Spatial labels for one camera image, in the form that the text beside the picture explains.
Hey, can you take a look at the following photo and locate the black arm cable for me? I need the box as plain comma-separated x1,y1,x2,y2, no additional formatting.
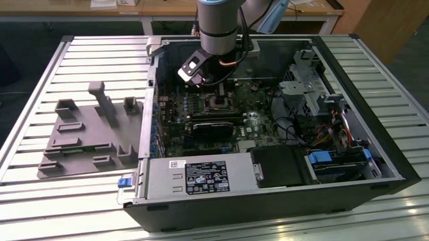
203,0,254,87

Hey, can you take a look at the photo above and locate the black plastic shroud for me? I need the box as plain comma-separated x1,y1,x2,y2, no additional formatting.
247,147,318,189

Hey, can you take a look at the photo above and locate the yellow wire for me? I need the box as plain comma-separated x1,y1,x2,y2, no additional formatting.
313,125,332,148

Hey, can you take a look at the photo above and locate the CPU socket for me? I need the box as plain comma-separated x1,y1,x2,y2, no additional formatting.
201,94,239,113

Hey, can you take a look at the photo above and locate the wooden desk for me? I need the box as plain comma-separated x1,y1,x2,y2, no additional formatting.
0,0,345,36

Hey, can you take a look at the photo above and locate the metal drive cage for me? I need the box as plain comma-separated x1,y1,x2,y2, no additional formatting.
277,49,348,118

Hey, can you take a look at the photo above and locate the RAM slot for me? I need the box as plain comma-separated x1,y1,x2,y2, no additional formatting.
190,116,245,122
190,112,243,118

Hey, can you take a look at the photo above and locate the orange wire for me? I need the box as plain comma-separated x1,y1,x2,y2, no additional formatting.
338,127,353,148

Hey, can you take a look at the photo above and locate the grey parts rack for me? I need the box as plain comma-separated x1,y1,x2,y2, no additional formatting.
36,81,145,179

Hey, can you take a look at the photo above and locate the black looped wire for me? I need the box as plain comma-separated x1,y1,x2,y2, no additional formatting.
273,116,312,148

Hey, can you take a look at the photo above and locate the black PC case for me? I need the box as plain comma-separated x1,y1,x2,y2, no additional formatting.
122,35,421,233

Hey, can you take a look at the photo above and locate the blue disk carrier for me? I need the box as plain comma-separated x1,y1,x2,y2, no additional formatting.
306,148,373,184

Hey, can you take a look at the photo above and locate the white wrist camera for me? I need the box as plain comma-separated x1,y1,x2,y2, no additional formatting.
177,49,215,88

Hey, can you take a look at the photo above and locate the wooden cabinet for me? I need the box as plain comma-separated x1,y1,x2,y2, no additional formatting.
332,0,429,65

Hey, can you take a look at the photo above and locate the grey power supply unit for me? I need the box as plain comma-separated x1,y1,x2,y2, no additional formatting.
139,152,261,204

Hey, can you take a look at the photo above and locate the green motherboard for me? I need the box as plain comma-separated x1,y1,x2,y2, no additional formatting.
157,79,286,158

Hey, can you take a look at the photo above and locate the black graphics card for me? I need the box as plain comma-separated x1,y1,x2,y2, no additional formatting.
190,119,235,141

